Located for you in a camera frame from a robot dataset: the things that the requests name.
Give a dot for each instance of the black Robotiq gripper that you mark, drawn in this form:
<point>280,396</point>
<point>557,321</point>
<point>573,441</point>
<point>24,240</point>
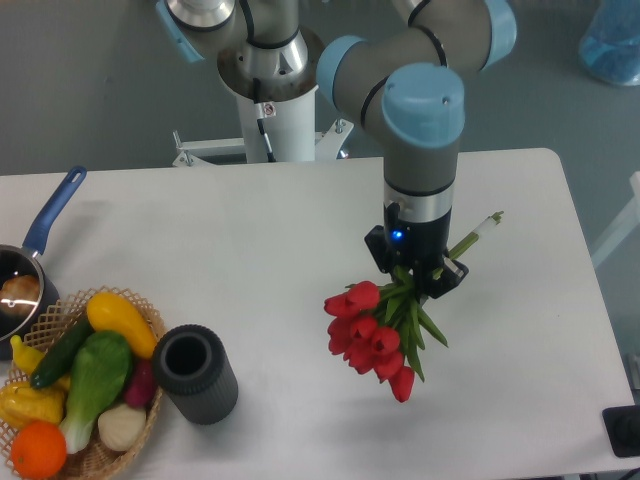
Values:
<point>420,249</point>

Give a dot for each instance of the red tulip bouquet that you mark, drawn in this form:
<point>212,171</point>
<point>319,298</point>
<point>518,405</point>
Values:
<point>381,328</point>

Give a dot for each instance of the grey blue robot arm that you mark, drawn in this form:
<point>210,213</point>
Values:
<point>406,92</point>

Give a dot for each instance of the dark grey ribbed vase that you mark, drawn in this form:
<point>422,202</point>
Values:
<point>191,366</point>

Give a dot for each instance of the black device at edge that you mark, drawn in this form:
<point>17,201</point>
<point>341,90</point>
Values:
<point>622,427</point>

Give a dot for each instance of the blue plastic bag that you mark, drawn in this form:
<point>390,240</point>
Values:
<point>609,50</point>

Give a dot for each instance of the purple red radish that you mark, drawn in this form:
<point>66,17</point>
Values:
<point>141,387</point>

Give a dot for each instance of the yellow squash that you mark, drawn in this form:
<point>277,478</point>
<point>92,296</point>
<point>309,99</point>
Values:
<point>109,311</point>

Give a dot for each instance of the green bok choy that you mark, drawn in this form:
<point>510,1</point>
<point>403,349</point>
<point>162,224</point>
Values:
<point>98,375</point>

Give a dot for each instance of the white garlic bulb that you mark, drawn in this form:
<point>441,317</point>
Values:
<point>120,427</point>

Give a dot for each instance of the dark green cucumber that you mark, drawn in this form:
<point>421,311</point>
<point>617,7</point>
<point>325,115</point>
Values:
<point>59,358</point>

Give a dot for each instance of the brown bread roll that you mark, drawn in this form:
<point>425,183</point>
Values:
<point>19,296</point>

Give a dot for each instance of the yellow banana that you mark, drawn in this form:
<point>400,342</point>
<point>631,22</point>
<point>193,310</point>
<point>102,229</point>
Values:
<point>25,357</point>

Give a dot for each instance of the yellow corn cob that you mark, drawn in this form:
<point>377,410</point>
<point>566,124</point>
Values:
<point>22,405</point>

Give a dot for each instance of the orange fruit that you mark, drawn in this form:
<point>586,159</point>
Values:
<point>38,451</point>

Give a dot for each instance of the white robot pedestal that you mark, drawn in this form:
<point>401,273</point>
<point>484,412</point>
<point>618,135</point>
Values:
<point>275,95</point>

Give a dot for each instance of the white frame at right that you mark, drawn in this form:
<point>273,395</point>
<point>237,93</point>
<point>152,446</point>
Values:
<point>623,224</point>

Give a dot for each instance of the blue handled saucepan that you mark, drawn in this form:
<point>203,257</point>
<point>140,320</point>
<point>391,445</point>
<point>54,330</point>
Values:
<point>24,259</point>

